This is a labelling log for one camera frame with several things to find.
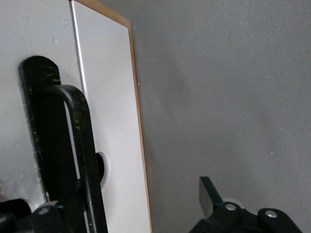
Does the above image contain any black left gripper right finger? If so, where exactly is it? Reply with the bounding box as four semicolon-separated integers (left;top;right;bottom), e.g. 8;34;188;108
190;176;253;233

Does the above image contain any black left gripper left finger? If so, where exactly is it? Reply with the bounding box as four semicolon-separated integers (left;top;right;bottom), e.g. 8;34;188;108
32;181;87;233

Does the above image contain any black metal drawer handle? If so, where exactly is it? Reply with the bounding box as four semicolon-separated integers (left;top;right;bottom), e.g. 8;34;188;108
18;55;109;233

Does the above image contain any white-fronted drawer with black handle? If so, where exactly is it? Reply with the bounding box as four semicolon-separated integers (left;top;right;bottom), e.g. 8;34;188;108
0;0;89;233

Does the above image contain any white-fronted drawer with round hole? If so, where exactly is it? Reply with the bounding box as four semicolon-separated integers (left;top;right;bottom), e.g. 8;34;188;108
69;1;152;233

